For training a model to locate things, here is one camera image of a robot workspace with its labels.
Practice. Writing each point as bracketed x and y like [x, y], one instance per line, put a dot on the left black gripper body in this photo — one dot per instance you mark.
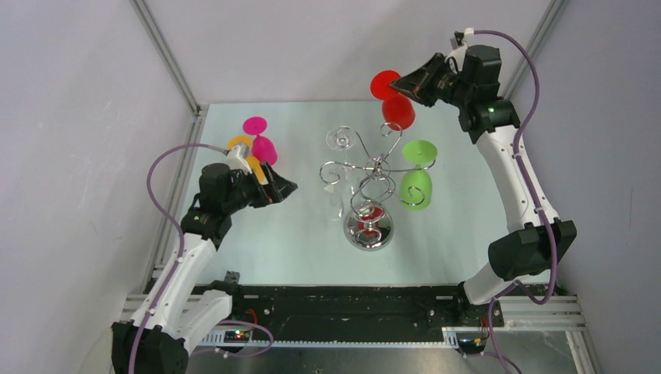
[245, 192]

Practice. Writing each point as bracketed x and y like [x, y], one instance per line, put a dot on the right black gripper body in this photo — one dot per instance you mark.
[451, 89]

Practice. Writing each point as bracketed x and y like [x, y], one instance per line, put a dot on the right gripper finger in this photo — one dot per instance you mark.
[426, 77]
[420, 96]

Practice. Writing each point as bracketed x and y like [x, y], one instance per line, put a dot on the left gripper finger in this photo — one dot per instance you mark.
[271, 177]
[278, 189]

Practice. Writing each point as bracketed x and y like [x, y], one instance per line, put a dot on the red wine glass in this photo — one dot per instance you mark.
[396, 108]

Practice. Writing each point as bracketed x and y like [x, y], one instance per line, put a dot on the orange wine glass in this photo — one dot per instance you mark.
[254, 163]

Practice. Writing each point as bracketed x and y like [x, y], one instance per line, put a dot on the clear champagne flute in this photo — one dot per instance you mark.
[333, 195]

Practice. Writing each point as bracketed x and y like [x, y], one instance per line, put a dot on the clear wine glass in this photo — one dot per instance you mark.
[339, 169]

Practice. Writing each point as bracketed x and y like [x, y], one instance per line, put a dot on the green wine glass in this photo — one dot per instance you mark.
[416, 187]

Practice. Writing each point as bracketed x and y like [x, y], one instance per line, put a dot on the chrome wine glass rack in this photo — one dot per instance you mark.
[367, 225]

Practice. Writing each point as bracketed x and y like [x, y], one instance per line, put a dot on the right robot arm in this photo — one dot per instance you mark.
[537, 237]

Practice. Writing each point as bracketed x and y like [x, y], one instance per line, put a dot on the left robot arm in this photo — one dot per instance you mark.
[160, 335]

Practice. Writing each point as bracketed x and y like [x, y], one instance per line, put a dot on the pink wine glass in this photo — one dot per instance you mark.
[263, 148]

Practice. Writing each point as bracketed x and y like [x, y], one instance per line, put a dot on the left circuit board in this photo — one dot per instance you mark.
[237, 336]

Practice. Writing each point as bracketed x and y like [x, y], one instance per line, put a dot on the circuit board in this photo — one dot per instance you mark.
[237, 336]
[470, 347]

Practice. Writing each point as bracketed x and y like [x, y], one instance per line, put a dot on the right circuit board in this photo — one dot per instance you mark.
[470, 347]

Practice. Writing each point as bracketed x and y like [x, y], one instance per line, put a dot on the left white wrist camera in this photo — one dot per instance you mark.
[236, 158]

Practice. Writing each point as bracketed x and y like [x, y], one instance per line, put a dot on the left aluminium frame post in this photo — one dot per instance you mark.
[158, 40]

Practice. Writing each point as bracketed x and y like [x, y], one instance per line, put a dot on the aluminium frame post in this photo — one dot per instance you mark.
[158, 40]
[552, 15]

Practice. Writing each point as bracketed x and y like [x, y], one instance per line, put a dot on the right aluminium frame post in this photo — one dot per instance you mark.
[552, 15]

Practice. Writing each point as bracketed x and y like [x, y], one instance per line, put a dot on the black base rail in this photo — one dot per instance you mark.
[353, 314]

